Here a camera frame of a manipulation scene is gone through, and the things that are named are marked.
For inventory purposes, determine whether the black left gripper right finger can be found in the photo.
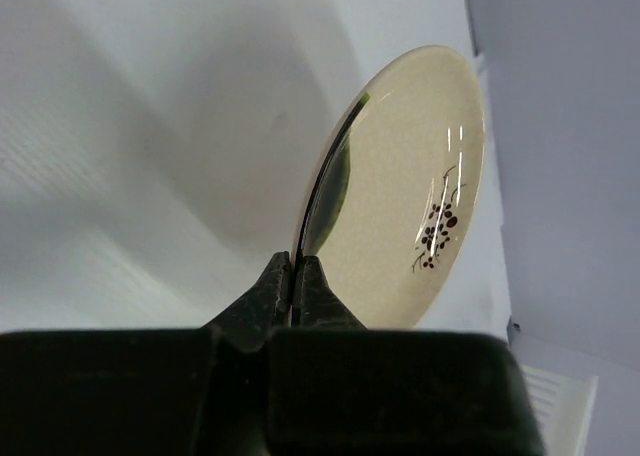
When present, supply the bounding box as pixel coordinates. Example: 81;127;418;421
294;256;365;330

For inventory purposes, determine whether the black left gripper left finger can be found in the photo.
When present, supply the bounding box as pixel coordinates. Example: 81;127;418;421
197;251;291;354

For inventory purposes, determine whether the cream floral round plate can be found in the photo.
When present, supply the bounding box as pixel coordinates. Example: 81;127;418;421
296;45;487;329

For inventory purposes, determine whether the white plastic basket bin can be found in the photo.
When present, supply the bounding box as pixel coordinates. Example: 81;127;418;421
520;364;599;456

